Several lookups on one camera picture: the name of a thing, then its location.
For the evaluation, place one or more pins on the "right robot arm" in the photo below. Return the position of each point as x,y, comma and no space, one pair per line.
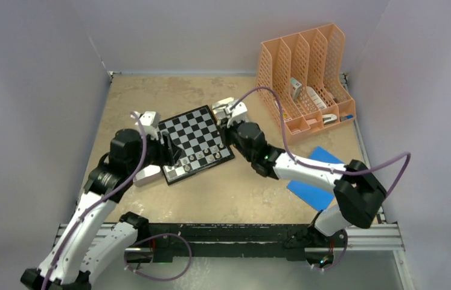
358,196

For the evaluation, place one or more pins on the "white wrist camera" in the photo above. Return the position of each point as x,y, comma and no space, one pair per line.
149,121
236,112

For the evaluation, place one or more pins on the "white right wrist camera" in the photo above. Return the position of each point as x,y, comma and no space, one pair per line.
236,112

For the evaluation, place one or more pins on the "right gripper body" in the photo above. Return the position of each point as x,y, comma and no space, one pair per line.
230,135

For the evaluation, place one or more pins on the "blue flat sheet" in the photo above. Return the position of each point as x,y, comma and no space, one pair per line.
314,191

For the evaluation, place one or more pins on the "white stapler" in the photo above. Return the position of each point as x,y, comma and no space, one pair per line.
329,119

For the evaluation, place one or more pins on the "black and white chessboard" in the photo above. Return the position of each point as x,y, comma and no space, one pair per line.
194,131

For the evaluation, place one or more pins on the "black base bar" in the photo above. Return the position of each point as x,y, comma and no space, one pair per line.
293,242

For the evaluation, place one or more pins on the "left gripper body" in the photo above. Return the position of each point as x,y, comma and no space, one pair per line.
156,154

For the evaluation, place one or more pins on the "orange file organizer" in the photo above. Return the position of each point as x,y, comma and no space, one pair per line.
304,69

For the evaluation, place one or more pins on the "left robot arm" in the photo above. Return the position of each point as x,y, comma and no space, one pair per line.
74,262

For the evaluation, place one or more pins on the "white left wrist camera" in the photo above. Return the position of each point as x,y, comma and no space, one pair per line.
149,121

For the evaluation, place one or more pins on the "silver tray of black pieces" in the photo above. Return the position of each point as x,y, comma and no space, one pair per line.
147,175

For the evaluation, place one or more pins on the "yellow tray of white pieces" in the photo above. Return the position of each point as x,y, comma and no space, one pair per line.
220,109

